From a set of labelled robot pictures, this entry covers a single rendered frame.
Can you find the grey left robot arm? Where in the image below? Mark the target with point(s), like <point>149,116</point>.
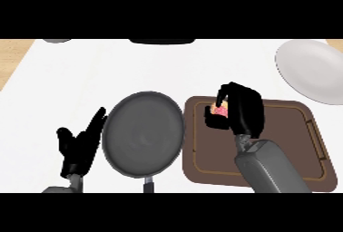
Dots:
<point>66,185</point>

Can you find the black round object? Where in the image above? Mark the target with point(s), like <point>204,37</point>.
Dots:
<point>161,41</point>

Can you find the brown tray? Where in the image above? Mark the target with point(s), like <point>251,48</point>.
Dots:
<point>285,142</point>

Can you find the pink frosted cupcake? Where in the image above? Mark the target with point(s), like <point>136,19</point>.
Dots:
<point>220,110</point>

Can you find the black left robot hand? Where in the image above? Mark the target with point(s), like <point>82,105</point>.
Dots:
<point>78,145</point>

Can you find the white plate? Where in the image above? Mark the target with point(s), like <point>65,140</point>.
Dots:
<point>311,69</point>

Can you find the grey round object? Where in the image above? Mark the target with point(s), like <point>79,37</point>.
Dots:
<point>56,40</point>

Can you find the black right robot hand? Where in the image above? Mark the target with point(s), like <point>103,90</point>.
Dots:
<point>243,108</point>

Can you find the dark grey frying pan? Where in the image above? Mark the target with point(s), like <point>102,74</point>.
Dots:
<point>141,136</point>

